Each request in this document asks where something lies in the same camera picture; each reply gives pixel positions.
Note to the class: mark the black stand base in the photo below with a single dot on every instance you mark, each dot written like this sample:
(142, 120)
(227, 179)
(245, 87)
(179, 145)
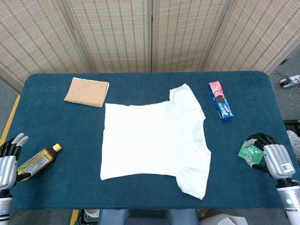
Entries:
(293, 124)

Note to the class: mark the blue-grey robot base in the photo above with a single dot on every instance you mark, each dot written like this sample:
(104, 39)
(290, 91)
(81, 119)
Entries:
(147, 216)

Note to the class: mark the blue cookie box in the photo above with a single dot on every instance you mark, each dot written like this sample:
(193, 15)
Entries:
(220, 100)

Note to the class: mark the green sachet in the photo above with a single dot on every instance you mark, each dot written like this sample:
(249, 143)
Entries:
(252, 153)

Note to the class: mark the white t-shirt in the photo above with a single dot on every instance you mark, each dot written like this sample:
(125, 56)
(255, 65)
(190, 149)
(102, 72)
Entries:
(152, 140)

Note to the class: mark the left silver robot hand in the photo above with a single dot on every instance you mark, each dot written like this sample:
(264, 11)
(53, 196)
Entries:
(8, 164)

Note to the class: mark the woven bamboo folding screen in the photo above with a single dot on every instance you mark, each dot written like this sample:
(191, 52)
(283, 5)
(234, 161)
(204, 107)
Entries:
(117, 35)

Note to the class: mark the yellow-capped tea bottle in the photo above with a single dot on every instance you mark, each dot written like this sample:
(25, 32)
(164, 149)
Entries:
(38, 161)

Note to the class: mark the tan spiral notebook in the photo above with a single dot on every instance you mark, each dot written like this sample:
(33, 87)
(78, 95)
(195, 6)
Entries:
(86, 92)

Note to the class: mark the white power strip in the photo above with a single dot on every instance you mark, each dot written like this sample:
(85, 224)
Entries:
(291, 80)

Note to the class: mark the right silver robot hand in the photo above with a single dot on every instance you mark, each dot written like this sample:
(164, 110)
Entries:
(277, 159)

